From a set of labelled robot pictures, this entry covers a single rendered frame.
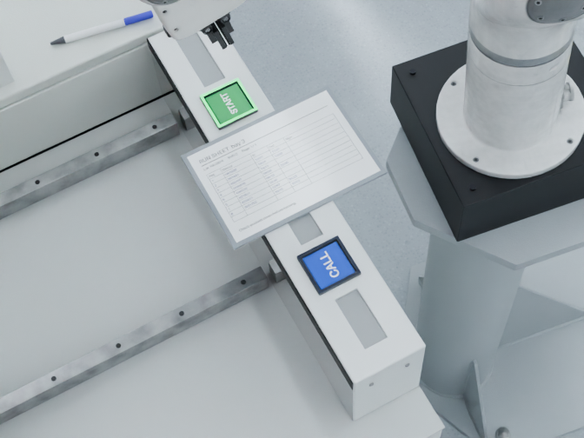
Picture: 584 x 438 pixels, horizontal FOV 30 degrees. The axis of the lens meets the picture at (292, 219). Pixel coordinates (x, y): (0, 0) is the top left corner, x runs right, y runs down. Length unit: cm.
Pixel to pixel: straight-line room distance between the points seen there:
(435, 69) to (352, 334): 42
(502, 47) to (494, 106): 12
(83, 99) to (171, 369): 39
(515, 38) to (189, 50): 46
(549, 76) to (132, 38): 55
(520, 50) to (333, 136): 27
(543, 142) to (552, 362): 93
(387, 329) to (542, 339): 107
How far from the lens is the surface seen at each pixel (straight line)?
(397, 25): 267
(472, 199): 137
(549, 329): 230
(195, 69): 144
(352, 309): 126
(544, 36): 122
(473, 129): 140
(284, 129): 137
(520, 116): 134
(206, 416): 137
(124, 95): 155
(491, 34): 123
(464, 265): 167
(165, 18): 118
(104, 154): 152
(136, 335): 139
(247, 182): 133
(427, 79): 147
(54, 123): 153
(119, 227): 149
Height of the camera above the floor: 212
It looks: 62 degrees down
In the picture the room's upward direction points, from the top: 6 degrees counter-clockwise
